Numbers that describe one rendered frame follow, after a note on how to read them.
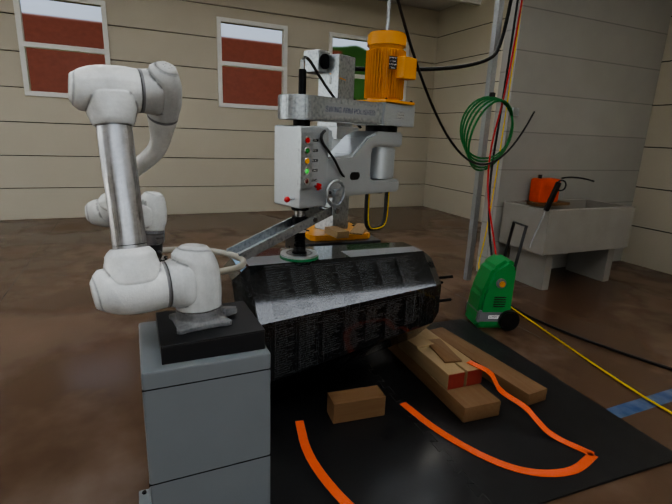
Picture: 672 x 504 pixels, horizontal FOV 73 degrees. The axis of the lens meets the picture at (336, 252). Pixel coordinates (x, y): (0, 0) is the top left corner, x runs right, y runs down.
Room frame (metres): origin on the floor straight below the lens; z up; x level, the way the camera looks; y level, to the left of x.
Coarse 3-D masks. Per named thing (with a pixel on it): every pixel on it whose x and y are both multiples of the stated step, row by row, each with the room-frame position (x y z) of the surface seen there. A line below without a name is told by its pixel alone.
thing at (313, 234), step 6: (348, 222) 3.79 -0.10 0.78; (312, 228) 3.48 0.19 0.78; (348, 228) 3.54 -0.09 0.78; (306, 234) 3.31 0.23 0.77; (312, 234) 3.27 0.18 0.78; (318, 234) 3.28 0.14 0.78; (324, 234) 3.28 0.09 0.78; (354, 234) 3.33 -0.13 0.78; (366, 234) 3.36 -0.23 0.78; (312, 240) 3.23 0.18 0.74; (318, 240) 3.22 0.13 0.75; (324, 240) 3.24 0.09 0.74; (330, 240) 3.26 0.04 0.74
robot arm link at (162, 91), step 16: (160, 64) 1.48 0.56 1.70; (144, 80) 1.45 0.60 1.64; (160, 80) 1.46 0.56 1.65; (176, 80) 1.49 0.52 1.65; (144, 96) 1.44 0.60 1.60; (160, 96) 1.47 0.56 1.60; (176, 96) 1.51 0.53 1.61; (144, 112) 1.49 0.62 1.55; (160, 112) 1.51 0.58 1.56; (176, 112) 1.54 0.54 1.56
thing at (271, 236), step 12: (312, 216) 2.46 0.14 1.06; (324, 216) 2.52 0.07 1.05; (276, 228) 2.42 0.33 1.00; (288, 228) 2.34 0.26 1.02; (300, 228) 2.40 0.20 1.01; (252, 240) 2.30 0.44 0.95; (264, 240) 2.23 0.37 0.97; (276, 240) 2.28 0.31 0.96; (240, 252) 2.13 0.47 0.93; (252, 252) 2.17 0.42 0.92
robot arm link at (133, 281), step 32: (96, 96) 1.36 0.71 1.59; (128, 96) 1.41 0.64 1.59; (96, 128) 1.40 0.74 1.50; (128, 128) 1.42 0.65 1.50; (128, 160) 1.39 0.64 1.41; (128, 192) 1.37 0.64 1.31; (128, 224) 1.34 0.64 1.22; (128, 256) 1.30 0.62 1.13; (96, 288) 1.26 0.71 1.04; (128, 288) 1.28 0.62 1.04; (160, 288) 1.33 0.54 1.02
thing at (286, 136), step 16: (288, 128) 2.39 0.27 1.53; (304, 128) 2.34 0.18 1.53; (320, 128) 2.42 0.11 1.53; (288, 144) 2.39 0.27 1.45; (320, 144) 2.42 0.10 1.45; (288, 160) 2.39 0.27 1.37; (320, 160) 2.42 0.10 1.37; (288, 176) 2.39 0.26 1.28; (320, 176) 2.43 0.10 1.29; (288, 192) 2.39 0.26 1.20; (304, 192) 2.35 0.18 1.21; (320, 192) 2.43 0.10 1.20; (304, 208) 2.43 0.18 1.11
